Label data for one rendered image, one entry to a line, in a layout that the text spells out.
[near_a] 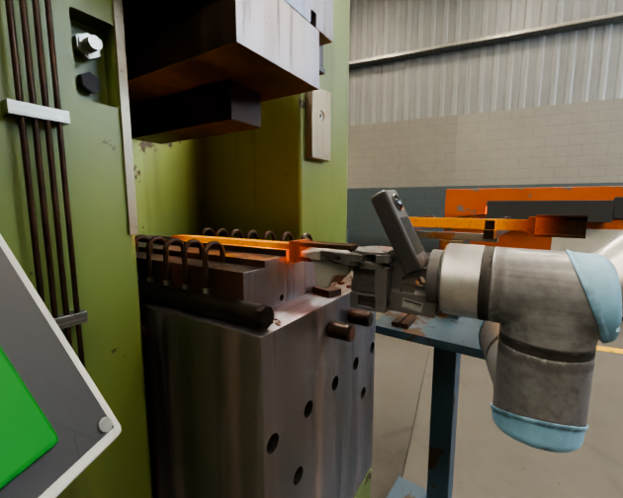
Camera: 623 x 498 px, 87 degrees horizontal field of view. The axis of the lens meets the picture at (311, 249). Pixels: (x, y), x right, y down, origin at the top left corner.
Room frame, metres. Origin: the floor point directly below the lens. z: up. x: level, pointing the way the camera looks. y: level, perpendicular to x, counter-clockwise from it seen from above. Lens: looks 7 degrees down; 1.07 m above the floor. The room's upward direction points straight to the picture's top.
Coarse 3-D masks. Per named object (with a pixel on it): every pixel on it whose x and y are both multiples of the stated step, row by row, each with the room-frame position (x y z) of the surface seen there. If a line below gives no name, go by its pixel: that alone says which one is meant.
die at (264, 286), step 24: (144, 240) 0.72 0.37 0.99; (144, 264) 0.56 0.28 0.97; (192, 264) 0.50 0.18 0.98; (216, 264) 0.50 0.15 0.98; (240, 264) 0.50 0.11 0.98; (264, 264) 0.48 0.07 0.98; (288, 264) 0.52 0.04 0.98; (312, 264) 0.59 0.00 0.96; (192, 288) 0.49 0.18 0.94; (216, 288) 0.47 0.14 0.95; (240, 288) 0.44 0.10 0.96; (264, 288) 0.47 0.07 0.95; (288, 288) 0.52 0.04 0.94
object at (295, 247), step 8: (200, 240) 0.65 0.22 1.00; (208, 240) 0.63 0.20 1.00; (216, 240) 0.62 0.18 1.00; (224, 240) 0.61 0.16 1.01; (232, 240) 0.60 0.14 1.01; (240, 240) 0.59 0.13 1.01; (248, 240) 0.59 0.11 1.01; (256, 240) 0.59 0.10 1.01; (264, 240) 0.59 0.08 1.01; (296, 240) 0.53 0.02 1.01; (304, 240) 0.54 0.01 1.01; (280, 248) 0.54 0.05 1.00; (288, 248) 0.53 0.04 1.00; (296, 248) 0.52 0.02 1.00; (304, 248) 0.53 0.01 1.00; (328, 248) 0.49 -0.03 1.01; (336, 248) 0.49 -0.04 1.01; (344, 248) 0.48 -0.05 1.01; (352, 248) 0.48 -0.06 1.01; (296, 256) 0.52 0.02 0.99
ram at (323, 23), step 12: (132, 0) 0.52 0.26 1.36; (144, 0) 0.52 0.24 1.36; (288, 0) 0.53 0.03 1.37; (300, 0) 0.56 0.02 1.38; (312, 0) 0.59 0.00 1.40; (324, 0) 0.62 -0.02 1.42; (132, 12) 0.55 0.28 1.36; (300, 12) 0.56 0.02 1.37; (312, 12) 0.59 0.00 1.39; (324, 12) 0.62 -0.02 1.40; (312, 24) 0.60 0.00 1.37; (324, 24) 0.62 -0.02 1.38; (324, 36) 0.63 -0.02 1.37
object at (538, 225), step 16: (416, 224) 0.82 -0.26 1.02; (432, 224) 0.79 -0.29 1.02; (448, 224) 0.77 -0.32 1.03; (464, 224) 0.75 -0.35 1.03; (480, 224) 0.73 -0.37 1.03; (496, 224) 0.71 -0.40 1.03; (512, 224) 0.69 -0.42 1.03; (528, 224) 0.67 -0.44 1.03; (544, 224) 0.67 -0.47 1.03; (560, 224) 0.65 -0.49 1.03; (576, 224) 0.64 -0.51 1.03
